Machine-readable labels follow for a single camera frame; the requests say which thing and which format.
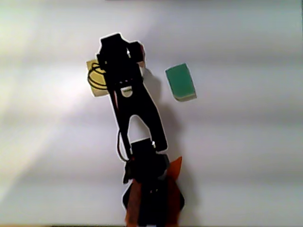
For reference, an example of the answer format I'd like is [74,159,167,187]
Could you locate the black motor cable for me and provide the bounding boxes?
[116,131,131,164]
[87,62,107,91]

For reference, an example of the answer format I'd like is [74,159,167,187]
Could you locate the green and white sponge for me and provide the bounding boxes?
[164,62,198,103]

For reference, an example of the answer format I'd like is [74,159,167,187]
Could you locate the yellow sponge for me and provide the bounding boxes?
[85,59,111,98]

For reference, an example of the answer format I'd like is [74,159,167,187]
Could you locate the white cup with green tape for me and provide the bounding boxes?
[138,60,154,79]

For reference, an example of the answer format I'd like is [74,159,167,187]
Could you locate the orange tape strip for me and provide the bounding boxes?
[125,179,143,227]
[165,156,183,187]

